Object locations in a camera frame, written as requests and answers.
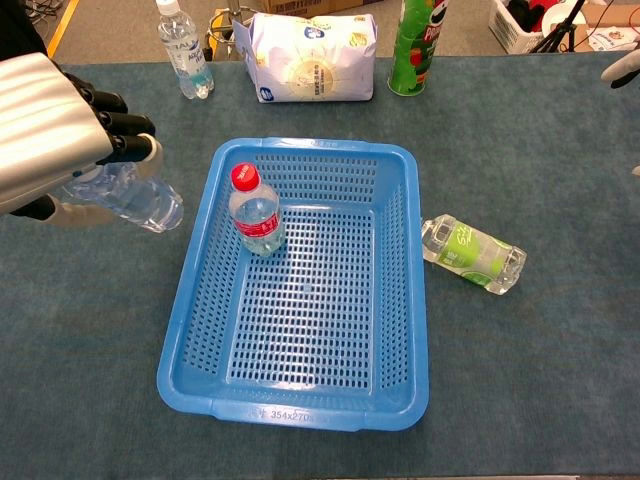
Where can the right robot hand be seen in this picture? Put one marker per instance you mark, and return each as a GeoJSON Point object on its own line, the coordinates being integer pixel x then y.
{"type": "Point", "coordinates": [625, 67]}

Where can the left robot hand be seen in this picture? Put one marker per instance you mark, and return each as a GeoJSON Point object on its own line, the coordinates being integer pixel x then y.
{"type": "Point", "coordinates": [40, 130]}

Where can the clear ribbed white cap bottle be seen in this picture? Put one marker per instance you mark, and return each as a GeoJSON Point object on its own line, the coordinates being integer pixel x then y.
{"type": "Point", "coordinates": [145, 205]}

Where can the red cap water bottle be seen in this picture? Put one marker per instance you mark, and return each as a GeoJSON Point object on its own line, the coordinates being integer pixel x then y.
{"type": "Point", "coordinates": [255, 220]}

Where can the green label square bottle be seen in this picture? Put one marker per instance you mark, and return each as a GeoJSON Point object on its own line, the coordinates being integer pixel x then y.
{"type": "Point", "coordinates": [465, 252]}

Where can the blue perforated plastic basket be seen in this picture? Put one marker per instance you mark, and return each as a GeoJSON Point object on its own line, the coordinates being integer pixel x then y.
{"type": "Point", "coordinates": [300, 325]}

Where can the cardboard box with white paper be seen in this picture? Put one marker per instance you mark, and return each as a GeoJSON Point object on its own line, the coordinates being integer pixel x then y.
{"type": "Point", "coordinates": [615, 37]}

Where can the black tripod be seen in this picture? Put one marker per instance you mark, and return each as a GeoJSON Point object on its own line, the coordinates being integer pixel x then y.
{"type": "Point", "coordinates": [562, 27]}

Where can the person in black clothes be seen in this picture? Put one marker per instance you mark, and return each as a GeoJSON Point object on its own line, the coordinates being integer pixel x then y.
{"type": "Point", "coordinates": [20, 25]}

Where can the white plastic storage crate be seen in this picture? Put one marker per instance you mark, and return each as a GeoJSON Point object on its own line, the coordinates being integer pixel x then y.
{"type": "Point", "coordinates": [505, 25]}

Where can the blue label water bottle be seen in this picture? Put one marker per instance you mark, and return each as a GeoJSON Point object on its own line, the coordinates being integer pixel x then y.
{"type": "Point", "coordinates": [187, 55]}

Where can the teal felt table mat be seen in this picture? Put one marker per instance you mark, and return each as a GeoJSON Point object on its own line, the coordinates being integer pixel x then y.
{"type": "Point", "coordinates": [75, 325]}

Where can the black round stool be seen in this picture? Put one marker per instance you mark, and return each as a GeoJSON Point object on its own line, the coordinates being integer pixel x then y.
{"type": "Point", "coordinates": [227, 50]}

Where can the green Pringles can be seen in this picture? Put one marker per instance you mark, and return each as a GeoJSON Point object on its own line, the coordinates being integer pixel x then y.
{"type": "Point", "coordinates": [412, 60]}

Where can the white snack bag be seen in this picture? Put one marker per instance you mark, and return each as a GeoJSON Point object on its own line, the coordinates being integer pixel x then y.
{"type": "Point", "coordinates": [310, 60]}

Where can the brown cardboard box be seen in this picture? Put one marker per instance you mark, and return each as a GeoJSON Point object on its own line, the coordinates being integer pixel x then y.
{"type": "Point", "coordinates": [300, 5]}

